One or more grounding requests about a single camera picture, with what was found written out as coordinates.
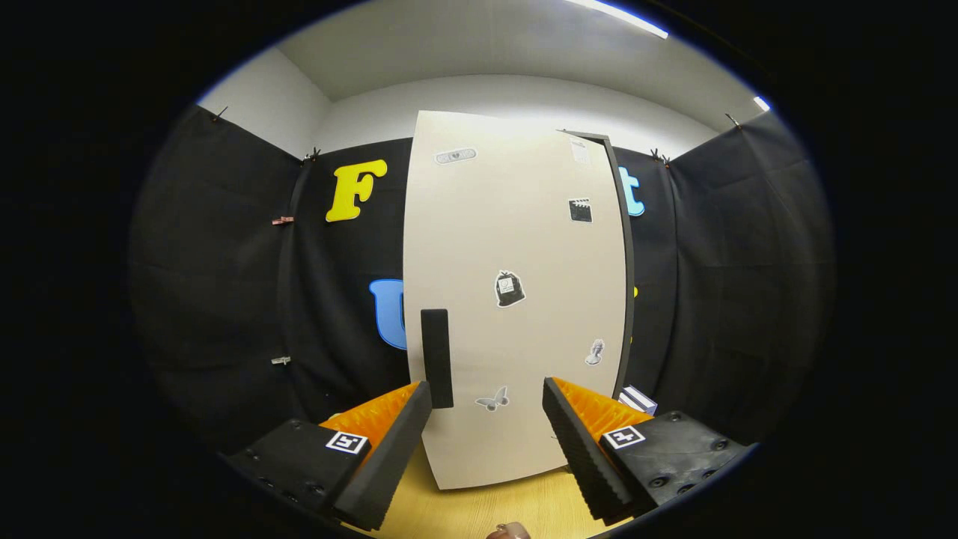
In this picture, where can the dark grey shoe cabinet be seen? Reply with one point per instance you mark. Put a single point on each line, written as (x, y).
(630, 254)

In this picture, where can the beige shoe cabinet door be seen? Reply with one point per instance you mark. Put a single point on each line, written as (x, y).
(509, 224)

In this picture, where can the long ceiling light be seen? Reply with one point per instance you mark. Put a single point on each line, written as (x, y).
(621, 16)

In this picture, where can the small ceiling light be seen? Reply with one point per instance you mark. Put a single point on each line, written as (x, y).
(762, 104)

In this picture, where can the pale spine book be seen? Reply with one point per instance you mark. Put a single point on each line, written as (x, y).
(625, 403)

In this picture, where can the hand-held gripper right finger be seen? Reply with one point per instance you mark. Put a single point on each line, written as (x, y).
(580, 457)

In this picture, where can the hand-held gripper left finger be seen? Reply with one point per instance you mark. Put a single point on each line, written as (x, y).
(389, 457)

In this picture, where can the black backdrop cloth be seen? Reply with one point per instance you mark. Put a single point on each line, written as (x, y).
(224, 299)

